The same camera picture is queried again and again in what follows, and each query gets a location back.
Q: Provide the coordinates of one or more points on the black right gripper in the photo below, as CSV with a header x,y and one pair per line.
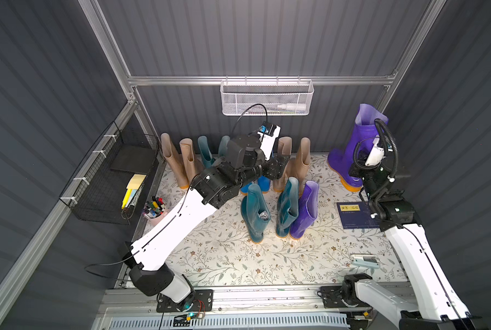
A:
x,y
367,177

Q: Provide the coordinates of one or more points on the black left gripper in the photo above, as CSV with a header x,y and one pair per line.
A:
x,y
276,167

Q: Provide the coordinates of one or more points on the blue rain boot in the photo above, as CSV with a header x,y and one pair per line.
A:
x,y
264,184
244,189

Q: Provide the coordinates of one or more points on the teal front boot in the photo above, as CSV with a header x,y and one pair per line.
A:
x,y
255,213
287,207

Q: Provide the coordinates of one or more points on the purple front boot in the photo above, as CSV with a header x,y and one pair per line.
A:
x,y
364,132
308,210

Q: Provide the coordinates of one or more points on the dark teal boot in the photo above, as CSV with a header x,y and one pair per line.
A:
x,y
205,152
223,146

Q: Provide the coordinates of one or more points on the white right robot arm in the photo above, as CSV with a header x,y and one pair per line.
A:
x,y
437,305

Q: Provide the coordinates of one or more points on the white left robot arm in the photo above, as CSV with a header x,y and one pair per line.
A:
x,y
247,159

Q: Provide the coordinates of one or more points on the dark blue book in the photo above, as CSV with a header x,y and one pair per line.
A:
x,y
356,215

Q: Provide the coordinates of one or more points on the floral floor mat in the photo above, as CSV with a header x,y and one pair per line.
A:
x,y
219,251

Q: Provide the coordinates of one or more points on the pink cup of markers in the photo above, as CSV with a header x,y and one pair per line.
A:
x,y
155,210

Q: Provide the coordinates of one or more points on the yellow notepad in basket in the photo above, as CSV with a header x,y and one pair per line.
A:
x,y
132,188

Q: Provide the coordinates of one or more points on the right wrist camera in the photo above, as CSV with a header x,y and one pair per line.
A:
x,y
376,154

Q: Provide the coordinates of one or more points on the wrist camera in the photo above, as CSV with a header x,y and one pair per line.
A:
x,y
268,134
376,154

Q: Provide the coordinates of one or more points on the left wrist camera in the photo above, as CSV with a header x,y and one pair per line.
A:
x,y
268,134

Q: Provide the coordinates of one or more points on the white wire mesh basket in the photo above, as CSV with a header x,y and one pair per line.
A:
x,y
261,96

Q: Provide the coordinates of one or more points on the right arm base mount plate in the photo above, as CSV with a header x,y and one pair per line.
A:
x,y
336,296

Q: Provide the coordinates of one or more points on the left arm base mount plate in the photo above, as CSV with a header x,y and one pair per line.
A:
x,y
198,301

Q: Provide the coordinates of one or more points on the black wire wall basket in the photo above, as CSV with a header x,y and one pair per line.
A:
x,y
97,190

